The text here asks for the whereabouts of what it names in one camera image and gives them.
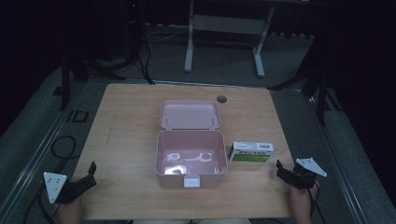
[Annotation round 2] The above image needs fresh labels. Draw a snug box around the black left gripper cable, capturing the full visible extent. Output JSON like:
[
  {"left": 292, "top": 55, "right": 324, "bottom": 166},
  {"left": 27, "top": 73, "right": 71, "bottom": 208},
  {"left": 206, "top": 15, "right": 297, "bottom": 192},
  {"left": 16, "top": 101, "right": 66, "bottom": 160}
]
[{"left": 22, "top": 181, "right": 61, "bottom": 224}]

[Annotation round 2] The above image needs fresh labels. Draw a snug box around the white metal desk frame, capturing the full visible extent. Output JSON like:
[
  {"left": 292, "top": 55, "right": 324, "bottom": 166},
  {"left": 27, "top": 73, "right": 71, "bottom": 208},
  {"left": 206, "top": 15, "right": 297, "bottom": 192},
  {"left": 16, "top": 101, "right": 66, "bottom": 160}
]
[{"left": 183, "top": 0, "right": 276, "bottom": 79}]

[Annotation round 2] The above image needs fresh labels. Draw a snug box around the white floor cable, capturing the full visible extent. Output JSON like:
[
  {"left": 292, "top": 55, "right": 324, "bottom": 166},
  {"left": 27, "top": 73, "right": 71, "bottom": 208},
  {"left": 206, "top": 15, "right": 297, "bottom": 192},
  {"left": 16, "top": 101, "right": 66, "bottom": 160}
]
[{"left": 145, "top": 28, "right": 189, "bottom": 43}]

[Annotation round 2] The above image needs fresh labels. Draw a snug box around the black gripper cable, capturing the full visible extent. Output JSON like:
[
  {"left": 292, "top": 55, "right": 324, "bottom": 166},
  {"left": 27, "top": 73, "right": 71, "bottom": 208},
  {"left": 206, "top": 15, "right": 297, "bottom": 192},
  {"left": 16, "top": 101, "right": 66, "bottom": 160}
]
[
  {"left": 22, "top": 181, "right": 61, "bottom": 224},
  {"left": 306, "top": 180, "right": 329, "bottom": 224}
]

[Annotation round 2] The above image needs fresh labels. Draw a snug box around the black equipment tower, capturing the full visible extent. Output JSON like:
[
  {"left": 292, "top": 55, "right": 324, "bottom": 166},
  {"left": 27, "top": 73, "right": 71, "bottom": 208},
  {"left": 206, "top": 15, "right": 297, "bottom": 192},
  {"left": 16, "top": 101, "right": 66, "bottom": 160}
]
[{"left": 121, "top": 0, "right": 148, "bottom": 64}]

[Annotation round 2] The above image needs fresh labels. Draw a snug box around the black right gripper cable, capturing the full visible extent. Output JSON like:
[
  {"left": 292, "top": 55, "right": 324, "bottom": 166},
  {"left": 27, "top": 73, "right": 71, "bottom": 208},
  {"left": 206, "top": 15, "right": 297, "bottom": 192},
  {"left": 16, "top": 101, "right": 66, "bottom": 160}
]
[{"left": 306, "top": 180, "right": 329, "bottom": 224}]

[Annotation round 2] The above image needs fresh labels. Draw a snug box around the black looped floor cable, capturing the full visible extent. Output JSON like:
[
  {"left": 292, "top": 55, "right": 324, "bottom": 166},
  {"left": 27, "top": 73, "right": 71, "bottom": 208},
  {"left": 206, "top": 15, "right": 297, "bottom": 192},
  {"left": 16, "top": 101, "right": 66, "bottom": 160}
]
[{"left": 50, "top": 135, "right": 78, "bottom": 161}]

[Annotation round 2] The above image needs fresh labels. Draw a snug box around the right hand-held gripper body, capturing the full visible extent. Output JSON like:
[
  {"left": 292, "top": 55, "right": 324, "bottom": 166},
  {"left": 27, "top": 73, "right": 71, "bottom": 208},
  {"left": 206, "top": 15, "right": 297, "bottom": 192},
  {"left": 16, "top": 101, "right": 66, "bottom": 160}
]
[{"left": 290, "top": 157, "right": 328, "bottom": 190}]

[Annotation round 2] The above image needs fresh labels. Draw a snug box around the pink storage box with lid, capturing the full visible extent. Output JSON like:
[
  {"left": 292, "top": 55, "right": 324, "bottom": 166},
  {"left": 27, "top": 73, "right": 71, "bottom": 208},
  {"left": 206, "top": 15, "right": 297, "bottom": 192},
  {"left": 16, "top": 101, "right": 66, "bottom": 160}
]
[{"left": 154, "top": 99, "right": 229, "bottom": 189}]

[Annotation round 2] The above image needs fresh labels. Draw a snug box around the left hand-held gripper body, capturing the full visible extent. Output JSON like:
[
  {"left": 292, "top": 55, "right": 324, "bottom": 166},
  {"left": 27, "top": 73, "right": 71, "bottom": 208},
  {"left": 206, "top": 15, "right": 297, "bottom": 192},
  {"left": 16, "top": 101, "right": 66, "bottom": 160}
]
[{"left": 43, "top": 172, "right": 83, "bottom": 205}]

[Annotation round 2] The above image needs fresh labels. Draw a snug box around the black cable bundle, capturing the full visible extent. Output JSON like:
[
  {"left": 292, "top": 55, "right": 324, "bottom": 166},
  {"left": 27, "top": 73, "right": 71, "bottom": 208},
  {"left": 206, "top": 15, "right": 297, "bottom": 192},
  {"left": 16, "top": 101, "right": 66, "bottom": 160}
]
[{"left": 135, "top": 43, "right": 156, "bottom": 86}]

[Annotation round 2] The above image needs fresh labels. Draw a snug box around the black tripod stand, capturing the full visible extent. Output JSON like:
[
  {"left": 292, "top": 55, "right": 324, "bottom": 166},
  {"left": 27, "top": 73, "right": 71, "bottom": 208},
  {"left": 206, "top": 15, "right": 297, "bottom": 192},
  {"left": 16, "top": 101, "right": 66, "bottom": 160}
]
[
  {"left": 52, "top": 36, "right": 127, "bottom": 112},
  {"left": 266, "top": 31, "right": 345, "bottom": 126}
]

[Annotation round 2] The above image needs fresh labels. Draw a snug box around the white and green medicine box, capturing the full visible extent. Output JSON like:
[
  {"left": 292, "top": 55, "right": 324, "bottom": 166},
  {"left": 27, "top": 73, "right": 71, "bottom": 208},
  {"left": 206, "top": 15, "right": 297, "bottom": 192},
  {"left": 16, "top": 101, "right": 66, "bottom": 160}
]
[{"left": 227, "top": 141, "right": 276, "bottom": 164}]

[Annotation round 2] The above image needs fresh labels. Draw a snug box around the person's right hand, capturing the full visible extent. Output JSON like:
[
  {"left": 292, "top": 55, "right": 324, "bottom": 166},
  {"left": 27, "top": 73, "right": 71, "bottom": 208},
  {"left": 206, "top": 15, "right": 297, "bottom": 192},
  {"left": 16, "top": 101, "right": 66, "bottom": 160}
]
[{"left": 289, "top": 182, "right": 319, "bottom": 224}]

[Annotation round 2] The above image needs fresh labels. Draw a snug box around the person's left hand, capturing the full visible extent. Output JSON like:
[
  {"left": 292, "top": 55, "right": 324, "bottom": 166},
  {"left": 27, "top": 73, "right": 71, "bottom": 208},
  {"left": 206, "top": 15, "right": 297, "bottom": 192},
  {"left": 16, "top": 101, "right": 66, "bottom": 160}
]
[{"left": 55, "top": 197, "right": 84, "bottom": 224}]

